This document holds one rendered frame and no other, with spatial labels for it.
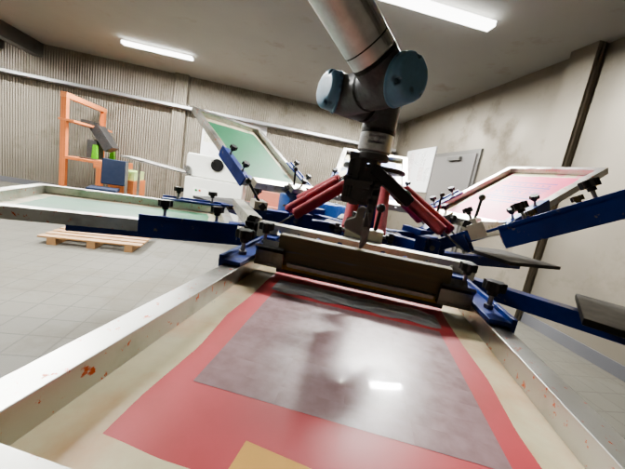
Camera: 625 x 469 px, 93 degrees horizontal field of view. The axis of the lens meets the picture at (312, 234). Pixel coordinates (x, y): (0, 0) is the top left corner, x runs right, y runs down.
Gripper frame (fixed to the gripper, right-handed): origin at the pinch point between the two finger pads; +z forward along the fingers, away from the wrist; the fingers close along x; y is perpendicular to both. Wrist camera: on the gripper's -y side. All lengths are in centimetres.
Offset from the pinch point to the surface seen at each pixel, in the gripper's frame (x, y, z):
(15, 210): 4, 94, 11
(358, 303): 9.0, -1.3, 11.9
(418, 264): 1.5, -12.8, 2.4
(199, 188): -376, 262, 29
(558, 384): 29.1, -27.8, 8.9
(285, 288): 9.4, 15.0, 12.1
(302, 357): 32.6, 6.0, 12.6
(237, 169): -93, 75, -11
